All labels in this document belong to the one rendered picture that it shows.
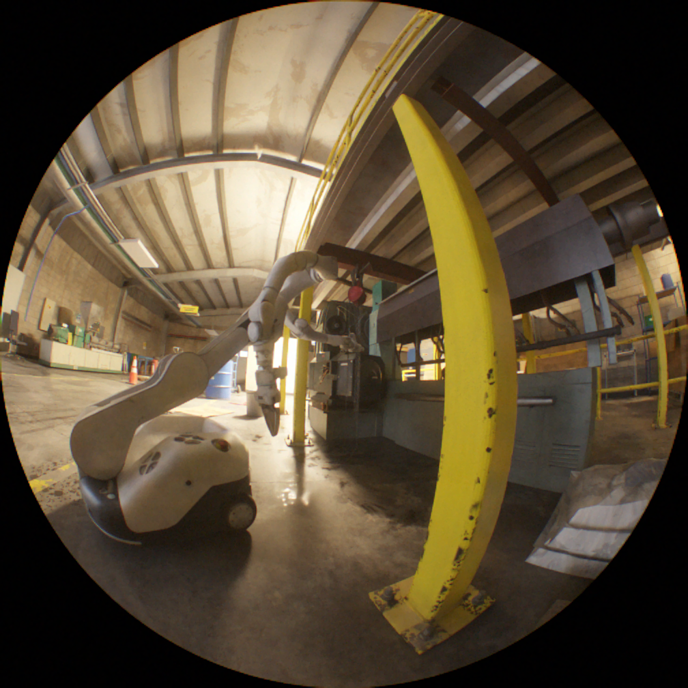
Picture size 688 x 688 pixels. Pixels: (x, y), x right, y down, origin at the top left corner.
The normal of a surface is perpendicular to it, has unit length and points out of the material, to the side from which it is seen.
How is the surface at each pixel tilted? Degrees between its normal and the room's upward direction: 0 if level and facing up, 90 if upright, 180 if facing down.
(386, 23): 171
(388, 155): 180
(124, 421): 90
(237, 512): 90
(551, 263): 90
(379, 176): 180
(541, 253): 90
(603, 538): 65
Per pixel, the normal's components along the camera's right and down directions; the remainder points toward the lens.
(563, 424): -0.93, -0.10
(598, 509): -0.77, -0.53
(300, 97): -0.18, 0.96
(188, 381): 0.85, -0.06
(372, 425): 0.36, -0.15
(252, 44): 0.11, 0.99
